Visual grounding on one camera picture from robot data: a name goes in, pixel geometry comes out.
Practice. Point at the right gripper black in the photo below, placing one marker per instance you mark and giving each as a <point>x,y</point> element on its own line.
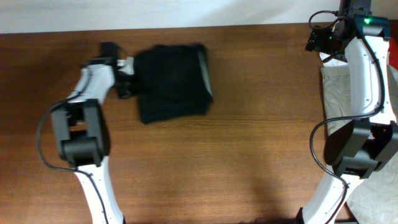
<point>317,39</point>

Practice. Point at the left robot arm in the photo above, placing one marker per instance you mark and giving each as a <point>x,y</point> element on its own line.
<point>81,133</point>

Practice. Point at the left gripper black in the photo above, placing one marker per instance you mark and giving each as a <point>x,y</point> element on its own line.
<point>129,93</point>

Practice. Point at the red cloth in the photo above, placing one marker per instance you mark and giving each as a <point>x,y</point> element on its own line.
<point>393,45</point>

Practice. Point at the grey khaki shorts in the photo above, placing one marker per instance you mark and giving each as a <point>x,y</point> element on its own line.
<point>375,200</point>

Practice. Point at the black shorts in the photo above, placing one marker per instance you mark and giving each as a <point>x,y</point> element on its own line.
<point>172,81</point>

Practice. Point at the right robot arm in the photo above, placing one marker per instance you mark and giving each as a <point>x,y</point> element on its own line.
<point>368,140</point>

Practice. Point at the white cloth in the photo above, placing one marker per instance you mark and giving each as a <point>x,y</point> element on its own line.
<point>336,61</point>

